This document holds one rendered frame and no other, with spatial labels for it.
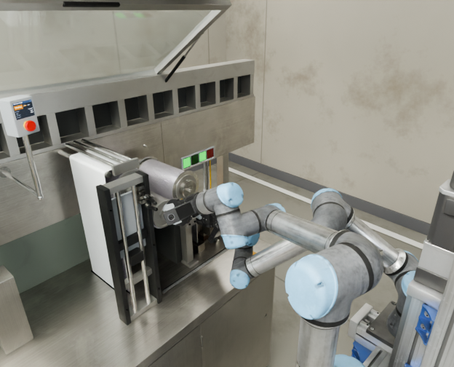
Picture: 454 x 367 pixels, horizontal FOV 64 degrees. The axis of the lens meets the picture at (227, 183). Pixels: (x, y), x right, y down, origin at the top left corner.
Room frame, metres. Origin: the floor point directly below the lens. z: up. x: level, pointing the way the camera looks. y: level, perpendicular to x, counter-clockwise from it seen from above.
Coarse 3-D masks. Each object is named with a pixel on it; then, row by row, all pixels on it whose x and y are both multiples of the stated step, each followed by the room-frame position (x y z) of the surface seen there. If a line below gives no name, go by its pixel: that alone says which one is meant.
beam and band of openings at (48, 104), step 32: (224, 64) 2.06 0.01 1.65; (32, 96) 1.29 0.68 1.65; (64, 96) 1.38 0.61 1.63; (96, 96) 1.47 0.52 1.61; (128, 96) 1.58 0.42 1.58; (160, 96) 1.80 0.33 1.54; (192, 96) 1.90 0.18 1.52; (224, 96) 2.16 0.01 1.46; (0, 128) 1.22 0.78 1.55; (64, 128) 1.43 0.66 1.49; (96, 128) 1.54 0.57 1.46; (128, 128) 1.57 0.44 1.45; (0, 160) 1.18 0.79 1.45
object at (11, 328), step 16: (0, 272) 0.92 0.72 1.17; (0, 288) 0.87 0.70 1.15; (16, 288) 0.90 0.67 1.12; (0, 304) 0.86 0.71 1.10; (16, 304) 0.89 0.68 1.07; (0, 320) 0.85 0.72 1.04; (16, 320) 0.88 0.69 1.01; (0, 336) 0.84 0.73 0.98; (16, 336) 0.87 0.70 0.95; (32, 336) 0.90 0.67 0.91
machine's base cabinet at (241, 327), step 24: (264, 288) 1.36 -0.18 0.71; (216, 312) 1.11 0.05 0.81; (240, 312) 1.23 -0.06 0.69; (264, 312) 1.37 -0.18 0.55; (192, 336) 1.01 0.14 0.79; (216, 336) 1.11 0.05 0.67; (240, 336) 1.23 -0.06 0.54; (264, 336) 1.38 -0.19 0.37; (168, 360) 0.92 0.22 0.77; (192, 360) 1.00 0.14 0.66; (216, 360) 1.10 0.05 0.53; (240, 360) 1.23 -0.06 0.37; (264, 360) 1.39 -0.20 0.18
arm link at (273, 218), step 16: (256, 208) 1.00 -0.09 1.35; (272, 208) 0.98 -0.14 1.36; (272, 224) 0.91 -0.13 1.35; (288, 224) 0.86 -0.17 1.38; (304, 224) 0.83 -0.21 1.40; (288, 240) 0.86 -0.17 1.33; (304, 240) 0.79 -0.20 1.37; (320, 240) 0.75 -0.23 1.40; (336, 240) 0.71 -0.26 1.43; (352, 240) 0.66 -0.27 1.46; (368, 240) 0.68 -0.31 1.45; (368, 256) 0.61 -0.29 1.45
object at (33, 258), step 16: (64, 224) 1.30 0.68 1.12; (80, 224) 1.34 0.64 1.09; (16, 240) 1.16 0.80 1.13; (32, 240) 1.20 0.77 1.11; (48, 240) 1.24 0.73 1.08; (64, 240) 1.28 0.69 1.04; (80, 240) 1.33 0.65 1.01; (0, 256) 1.11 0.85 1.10; (16, 256) 1.14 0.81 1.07; (32, 256) 1.18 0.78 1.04; (48, 256) 1.23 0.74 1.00; (64, 256) 1.27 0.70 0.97; (80, 256) 1.32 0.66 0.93; (16, 272) 1.13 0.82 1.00; (32, 272) 1.17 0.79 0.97; (48, 272) 1.22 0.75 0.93
